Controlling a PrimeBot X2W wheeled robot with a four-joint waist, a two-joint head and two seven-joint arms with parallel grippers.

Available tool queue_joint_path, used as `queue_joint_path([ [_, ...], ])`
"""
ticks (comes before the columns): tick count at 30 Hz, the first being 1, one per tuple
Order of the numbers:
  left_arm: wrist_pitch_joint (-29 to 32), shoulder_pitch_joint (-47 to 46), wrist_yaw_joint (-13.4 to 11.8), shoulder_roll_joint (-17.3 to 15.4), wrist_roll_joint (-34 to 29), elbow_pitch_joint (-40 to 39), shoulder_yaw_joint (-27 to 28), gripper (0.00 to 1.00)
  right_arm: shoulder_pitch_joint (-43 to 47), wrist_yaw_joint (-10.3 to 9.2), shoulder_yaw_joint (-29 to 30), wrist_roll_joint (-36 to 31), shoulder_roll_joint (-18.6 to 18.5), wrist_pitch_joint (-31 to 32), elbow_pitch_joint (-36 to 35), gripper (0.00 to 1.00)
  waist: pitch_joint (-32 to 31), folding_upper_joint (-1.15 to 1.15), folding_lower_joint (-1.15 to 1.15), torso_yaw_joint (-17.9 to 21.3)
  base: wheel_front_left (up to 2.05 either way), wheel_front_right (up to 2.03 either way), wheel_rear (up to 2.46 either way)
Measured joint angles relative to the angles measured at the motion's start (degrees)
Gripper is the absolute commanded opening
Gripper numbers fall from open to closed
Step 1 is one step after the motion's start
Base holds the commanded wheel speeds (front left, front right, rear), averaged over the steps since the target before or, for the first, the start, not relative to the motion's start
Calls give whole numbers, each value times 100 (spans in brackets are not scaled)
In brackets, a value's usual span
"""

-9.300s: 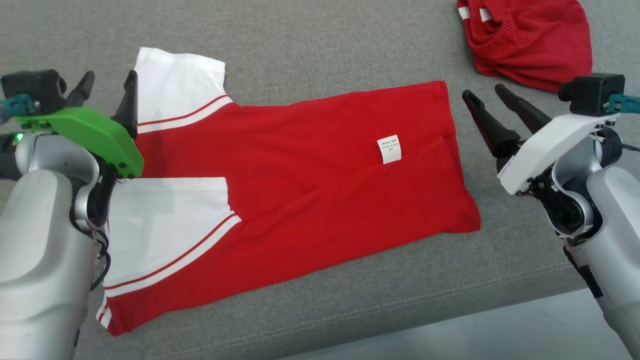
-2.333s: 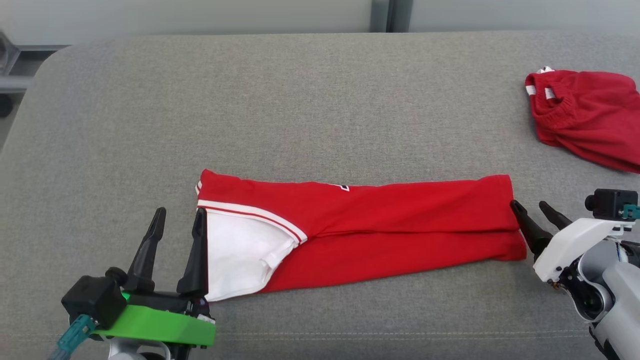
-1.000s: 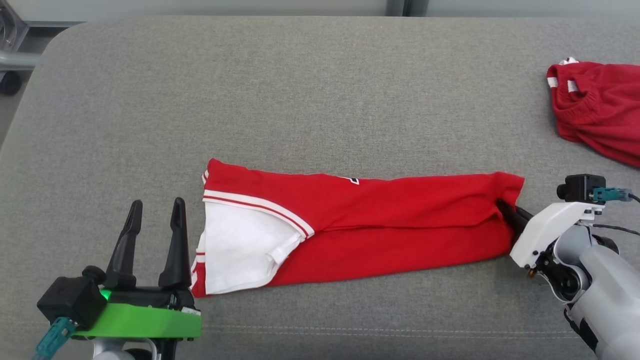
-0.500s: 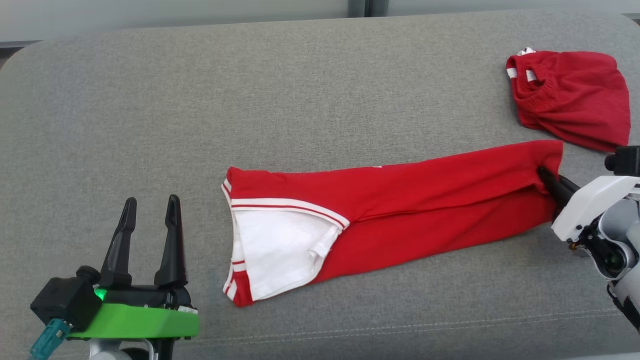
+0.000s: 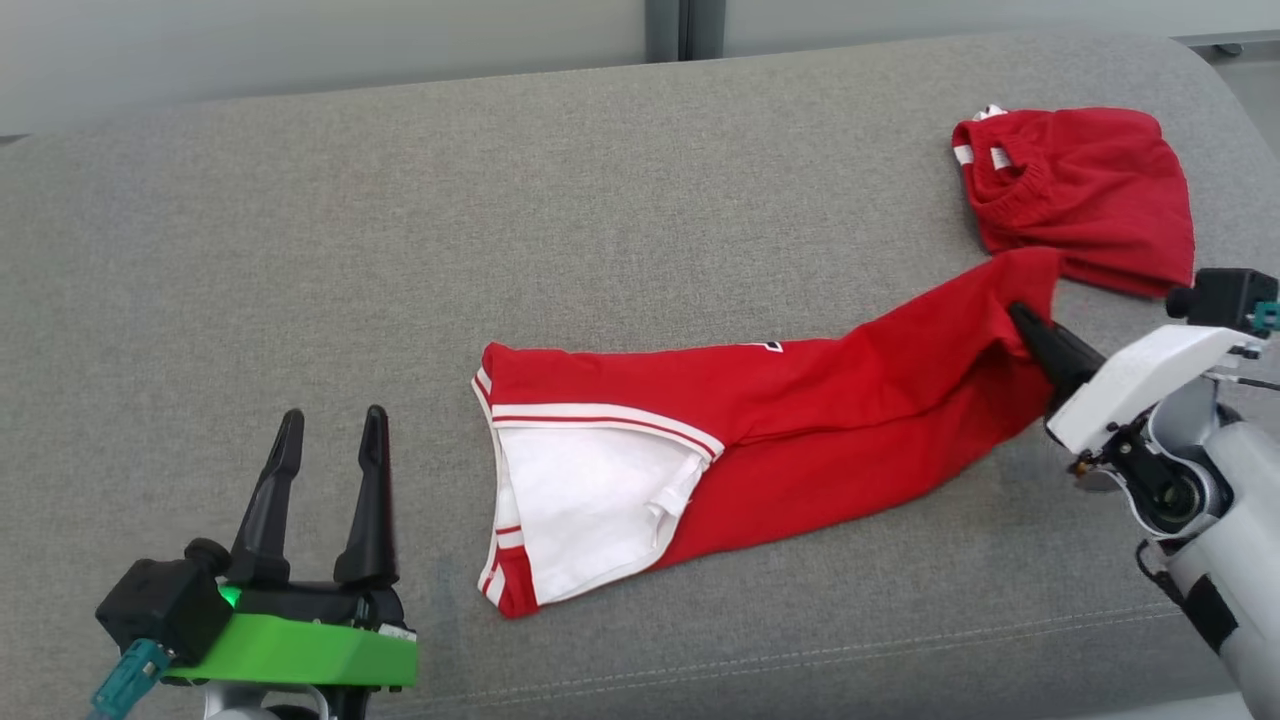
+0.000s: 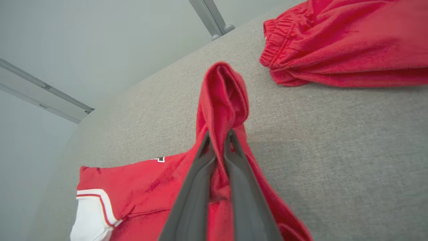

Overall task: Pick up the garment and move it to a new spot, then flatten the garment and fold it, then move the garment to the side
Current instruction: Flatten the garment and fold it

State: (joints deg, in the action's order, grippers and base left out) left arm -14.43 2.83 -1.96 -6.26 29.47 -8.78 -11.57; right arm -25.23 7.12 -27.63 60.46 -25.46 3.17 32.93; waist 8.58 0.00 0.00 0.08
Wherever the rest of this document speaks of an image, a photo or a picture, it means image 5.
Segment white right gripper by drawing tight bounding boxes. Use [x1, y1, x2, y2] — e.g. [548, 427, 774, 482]
[1007, 301, 1264, 457]

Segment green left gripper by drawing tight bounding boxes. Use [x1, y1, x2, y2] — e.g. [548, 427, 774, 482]
[164, 403, 420, 692]

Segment red shorts with white stripe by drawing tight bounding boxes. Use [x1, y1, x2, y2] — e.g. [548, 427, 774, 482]
[951, 104, 1197, 300]

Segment red shirt with white sleeves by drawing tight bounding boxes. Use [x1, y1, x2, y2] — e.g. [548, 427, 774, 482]
[471, 246, 1064, 620]

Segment left arm cable teal plug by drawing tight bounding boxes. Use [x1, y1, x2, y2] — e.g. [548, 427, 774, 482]
[87, 639, 173, 720]

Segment grey partition base rail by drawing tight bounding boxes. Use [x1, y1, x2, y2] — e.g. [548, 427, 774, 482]
[1168, 29, 1280, 58]

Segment grey partition post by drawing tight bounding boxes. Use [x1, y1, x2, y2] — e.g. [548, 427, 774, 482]
[644, 0, 727, 63]

